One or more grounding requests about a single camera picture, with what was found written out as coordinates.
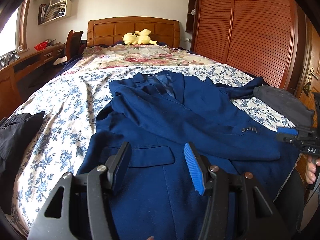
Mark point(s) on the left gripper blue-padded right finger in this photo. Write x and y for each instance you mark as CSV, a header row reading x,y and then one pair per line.
x,y
238,207

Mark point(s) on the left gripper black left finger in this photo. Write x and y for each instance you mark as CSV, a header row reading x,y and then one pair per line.
x,y
78,206

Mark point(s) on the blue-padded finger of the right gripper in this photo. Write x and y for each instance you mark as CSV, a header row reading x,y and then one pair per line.
x,y
286,130

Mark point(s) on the navy blue suit jacket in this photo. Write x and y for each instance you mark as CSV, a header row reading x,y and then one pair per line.
x,y
157,114

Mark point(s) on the person's right hand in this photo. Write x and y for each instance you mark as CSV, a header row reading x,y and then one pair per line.
x,y
310,174

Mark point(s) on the dark grey folded garment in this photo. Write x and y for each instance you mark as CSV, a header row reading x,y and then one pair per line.
x,y
286,104

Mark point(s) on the black folded garment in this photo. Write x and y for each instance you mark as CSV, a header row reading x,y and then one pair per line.
x,y
16,134

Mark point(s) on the wooden louvered wardrobe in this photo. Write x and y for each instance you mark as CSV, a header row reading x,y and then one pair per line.
x,y
261,37

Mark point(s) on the blue floral white bedspread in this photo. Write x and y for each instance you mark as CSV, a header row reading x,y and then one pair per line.
x,y
70,103

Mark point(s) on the wooden desk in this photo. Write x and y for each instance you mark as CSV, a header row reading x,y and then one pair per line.
x,y
17,70

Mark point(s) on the pink floral quilt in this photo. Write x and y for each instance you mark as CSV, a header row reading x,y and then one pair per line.
x,y
120,55

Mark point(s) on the yellow plush toy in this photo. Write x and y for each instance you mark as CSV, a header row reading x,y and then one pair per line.
x,y
139,37

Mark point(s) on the wooden chair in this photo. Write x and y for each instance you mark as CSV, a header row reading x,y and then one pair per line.
x,y
73,43

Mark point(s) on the wooden headboard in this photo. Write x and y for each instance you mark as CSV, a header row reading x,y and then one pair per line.
x,y
108,31

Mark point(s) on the brass door handle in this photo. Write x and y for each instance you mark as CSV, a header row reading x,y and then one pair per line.
x,y
307,86

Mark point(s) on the white wall shelf with books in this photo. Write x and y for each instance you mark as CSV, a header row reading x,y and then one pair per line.
x,y
53,10

